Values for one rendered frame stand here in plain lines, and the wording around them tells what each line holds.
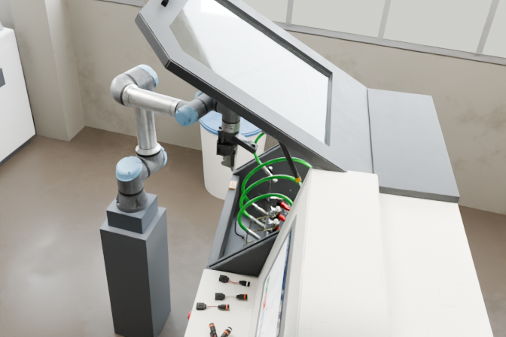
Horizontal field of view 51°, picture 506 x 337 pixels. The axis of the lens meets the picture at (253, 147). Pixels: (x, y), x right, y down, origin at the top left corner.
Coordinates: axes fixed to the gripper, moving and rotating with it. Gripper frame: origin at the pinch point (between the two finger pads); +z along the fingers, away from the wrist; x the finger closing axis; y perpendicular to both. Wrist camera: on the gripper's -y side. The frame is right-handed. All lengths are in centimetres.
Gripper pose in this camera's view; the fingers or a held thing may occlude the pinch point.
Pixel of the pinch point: (233, 168)
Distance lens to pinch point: 225.4
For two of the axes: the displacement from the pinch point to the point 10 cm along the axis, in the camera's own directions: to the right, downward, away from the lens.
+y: -9.9, -1.3, 0.8
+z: -0.6, 8.2, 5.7
